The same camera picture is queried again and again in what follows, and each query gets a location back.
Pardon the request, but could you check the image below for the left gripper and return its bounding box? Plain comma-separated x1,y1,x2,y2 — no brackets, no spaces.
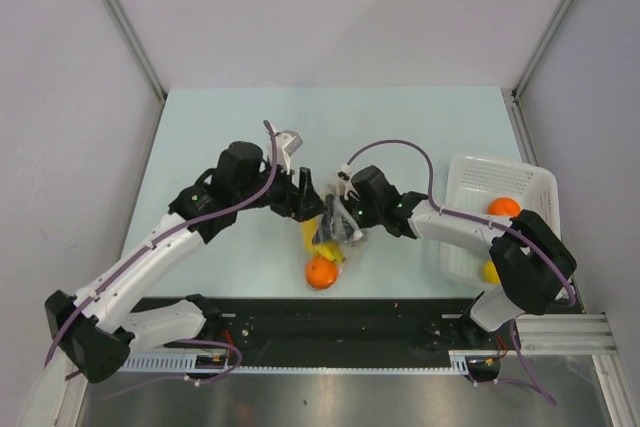
234,155,327,222

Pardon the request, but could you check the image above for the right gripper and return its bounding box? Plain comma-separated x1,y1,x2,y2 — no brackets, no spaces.
313,193,382,246

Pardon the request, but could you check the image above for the clear zip top bag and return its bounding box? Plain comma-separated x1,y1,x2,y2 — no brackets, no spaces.
300,179,367,291

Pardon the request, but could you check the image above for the yellow fake banana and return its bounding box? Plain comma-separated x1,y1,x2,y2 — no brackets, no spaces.
300,217,345,264

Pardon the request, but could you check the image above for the yellow fake bell pepper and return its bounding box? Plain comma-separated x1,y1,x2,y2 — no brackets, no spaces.
482,261,501,285

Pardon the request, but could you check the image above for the orange fake fruit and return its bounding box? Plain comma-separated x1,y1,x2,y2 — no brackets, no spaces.
487,197,522,218
304,256,339,290

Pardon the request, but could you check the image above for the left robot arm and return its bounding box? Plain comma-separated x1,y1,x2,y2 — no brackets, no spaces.
44,131,323,383

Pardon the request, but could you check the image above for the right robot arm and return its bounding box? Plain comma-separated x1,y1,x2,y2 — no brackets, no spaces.
311,166,577,348

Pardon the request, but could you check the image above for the white perforated plastic basket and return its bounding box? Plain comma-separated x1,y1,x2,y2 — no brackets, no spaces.
438,154,560,298

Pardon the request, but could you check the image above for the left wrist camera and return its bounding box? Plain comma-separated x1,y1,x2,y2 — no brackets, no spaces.
267,130,303,174

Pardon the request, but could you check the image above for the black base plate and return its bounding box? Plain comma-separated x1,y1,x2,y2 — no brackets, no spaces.
134,296,506,369

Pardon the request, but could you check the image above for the white slotted cable duct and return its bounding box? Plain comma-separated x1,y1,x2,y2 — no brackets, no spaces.
119,351,498,376

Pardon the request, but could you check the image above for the left aluminium frame post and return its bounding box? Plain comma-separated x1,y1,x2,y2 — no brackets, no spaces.
101,0,168,106

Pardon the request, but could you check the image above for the aluminium frame post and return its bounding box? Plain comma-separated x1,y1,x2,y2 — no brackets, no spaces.
511,0,578,101
101,0,168,106

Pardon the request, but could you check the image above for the right aluminium frame post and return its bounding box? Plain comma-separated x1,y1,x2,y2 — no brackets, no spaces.
511,0,578,101

